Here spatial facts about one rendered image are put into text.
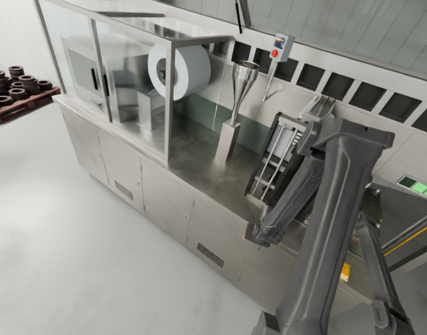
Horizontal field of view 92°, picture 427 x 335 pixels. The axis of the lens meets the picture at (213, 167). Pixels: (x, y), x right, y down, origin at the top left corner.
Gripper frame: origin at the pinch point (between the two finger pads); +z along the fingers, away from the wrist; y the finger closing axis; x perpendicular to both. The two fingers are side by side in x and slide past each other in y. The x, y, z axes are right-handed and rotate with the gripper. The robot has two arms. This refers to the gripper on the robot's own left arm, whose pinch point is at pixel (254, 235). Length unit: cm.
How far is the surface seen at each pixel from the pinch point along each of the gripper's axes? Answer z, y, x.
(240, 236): 39.5, 1.9, -0.6
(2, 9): 124, 442, -202
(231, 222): 34.5, 9.6, -6.1
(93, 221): 104, 128, 28
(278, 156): 1.8, -1.2, -40.8
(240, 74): -9, 31, -74
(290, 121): -17, 1, -49
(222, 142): 33, 32, -54
